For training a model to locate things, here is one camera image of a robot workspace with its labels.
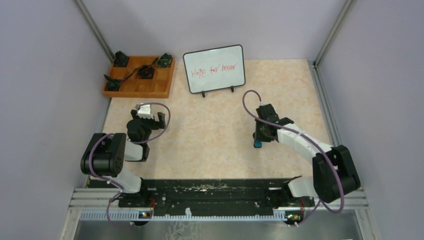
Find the rolled dark tie centre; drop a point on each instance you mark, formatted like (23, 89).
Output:
(146, 72)

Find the aluminium frame rail front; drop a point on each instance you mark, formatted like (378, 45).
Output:
(98, 198)

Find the white slotted cable duct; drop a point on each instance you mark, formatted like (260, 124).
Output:
(136, 216)

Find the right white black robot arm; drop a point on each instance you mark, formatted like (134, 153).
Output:
(333, 171)

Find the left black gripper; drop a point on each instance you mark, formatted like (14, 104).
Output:
(161, 124)

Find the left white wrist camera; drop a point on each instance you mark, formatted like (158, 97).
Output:
(144, 111)

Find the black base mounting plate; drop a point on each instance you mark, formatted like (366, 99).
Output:
(217, 209)

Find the rolled dark tie back left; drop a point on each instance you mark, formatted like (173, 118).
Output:
(121, 60)

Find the orange wooden compartment tray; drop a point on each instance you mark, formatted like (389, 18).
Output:
(134, 87)

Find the rolled dark tie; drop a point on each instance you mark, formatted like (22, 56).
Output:
(146, 72)
(121, 60)
(112, 84)

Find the rolled dark tie front left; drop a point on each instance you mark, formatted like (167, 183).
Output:
(112, 84)

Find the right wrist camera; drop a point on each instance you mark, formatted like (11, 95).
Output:
(267, 113)

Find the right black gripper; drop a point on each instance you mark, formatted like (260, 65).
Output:
(258, 137)

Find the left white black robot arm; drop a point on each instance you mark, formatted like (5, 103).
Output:
(105, 154)

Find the rolled floral tie back right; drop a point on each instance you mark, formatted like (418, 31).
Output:
(164, 61)

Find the blue whiteboard eraser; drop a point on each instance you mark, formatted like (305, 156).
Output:
(257, 144)

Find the white whiteboard with black frame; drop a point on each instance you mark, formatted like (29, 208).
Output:
(215, 68)

